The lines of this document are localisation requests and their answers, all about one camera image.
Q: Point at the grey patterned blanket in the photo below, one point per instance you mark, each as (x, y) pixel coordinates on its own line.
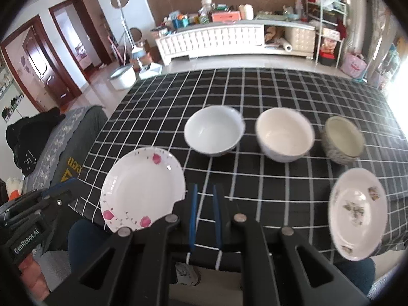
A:
(70, 134)

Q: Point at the dark green cloth yellow print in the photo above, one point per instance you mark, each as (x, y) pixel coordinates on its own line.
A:
(71, 167)

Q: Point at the cream bowl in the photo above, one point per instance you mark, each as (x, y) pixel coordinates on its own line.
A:
(283, 135)

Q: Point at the person's leg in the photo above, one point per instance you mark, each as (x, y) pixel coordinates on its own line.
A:
(86, 248)
(357, 274)

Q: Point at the white plate dark print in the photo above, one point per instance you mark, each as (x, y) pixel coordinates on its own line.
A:
(357, 213)

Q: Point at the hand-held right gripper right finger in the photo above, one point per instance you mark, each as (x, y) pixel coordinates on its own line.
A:
(217, 220)

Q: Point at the black white checked tablecloth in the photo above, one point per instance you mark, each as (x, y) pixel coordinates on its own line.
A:
(255, 86)

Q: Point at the white orange stuffed toy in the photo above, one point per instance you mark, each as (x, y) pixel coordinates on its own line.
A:
(11, 188)

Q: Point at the white floor stand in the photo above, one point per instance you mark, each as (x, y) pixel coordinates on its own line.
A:
(125, 28)

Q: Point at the grey patterned bowl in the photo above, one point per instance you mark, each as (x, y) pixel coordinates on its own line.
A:
(344, 137)

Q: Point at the white box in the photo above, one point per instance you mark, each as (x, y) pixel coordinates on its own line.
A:
(150, 70)

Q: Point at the black clothing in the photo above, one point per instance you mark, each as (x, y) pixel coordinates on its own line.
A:
(28, 140)

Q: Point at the person's left leg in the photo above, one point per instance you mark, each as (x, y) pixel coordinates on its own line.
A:
(86, 248)

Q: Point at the white metal shelf rack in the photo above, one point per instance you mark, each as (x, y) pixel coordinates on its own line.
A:
(328, 32)

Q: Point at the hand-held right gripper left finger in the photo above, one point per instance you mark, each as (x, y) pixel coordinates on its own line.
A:
(193, 216)

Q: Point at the white round bucket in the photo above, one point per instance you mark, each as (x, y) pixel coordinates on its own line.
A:
(122, 76)

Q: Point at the white plate pink flowers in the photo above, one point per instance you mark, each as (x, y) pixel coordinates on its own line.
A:
(140, 185)

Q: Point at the cream jar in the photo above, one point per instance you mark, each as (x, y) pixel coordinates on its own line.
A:
(246, 12)

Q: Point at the cream padded box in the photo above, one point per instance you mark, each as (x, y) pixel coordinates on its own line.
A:
(299, 38)

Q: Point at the white paper roll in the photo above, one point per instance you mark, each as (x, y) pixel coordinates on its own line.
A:
(285, 44)

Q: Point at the grey shoe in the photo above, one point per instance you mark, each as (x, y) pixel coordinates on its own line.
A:
(188, 274)

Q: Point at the brown wooden door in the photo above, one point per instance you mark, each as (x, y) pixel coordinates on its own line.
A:
(36, 63)

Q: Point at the person's right leg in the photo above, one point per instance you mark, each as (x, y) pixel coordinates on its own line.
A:
(357, 274)

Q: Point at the white tufted tv cabinet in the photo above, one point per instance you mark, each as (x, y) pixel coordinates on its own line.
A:
(210, 38)

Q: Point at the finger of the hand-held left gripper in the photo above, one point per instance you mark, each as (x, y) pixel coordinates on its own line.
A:
(62, 186)
(57, 201)

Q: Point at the pink box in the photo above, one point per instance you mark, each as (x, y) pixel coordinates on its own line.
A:
(226, 16)

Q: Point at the pink bag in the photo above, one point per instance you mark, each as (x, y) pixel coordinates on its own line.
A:
(353, 65)

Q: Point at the white bowl blue rim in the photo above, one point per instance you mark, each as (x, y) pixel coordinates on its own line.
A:
(213, 130)

